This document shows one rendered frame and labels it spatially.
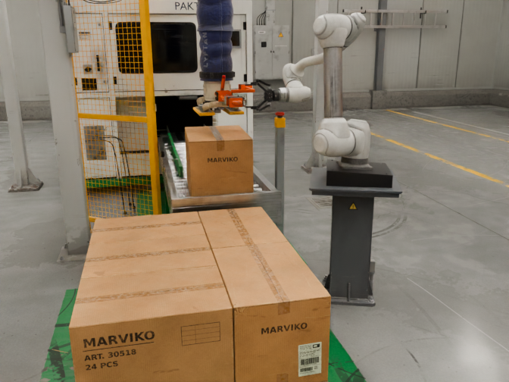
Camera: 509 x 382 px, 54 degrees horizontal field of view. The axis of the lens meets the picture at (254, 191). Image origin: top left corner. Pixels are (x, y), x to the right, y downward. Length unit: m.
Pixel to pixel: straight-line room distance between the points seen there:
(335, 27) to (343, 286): 1.50
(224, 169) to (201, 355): 1.42
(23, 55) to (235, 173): 9.31
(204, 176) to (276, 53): 8.89
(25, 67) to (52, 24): 8.39
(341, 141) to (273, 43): 9.21
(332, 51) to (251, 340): 1.55
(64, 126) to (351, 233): 2.09
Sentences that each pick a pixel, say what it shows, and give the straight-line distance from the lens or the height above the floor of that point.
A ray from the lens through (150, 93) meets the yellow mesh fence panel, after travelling 3.70.
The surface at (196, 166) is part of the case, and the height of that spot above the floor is 0.79.
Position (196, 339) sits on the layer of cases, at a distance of 1.99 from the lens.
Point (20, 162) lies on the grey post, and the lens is 6.03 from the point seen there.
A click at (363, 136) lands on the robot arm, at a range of 2.86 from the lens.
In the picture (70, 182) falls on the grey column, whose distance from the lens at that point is 3.80.
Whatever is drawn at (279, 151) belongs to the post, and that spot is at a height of 0.75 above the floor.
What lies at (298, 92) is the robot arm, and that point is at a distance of 3.17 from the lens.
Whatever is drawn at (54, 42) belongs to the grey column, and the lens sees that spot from 3.68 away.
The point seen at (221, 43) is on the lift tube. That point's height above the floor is 1.52.
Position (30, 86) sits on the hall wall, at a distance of 12.06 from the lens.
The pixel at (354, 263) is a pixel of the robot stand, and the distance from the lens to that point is 3.04.
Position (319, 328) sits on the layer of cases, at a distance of 2.10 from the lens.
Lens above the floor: 1.50
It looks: 16 degrees down
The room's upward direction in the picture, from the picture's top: straight up
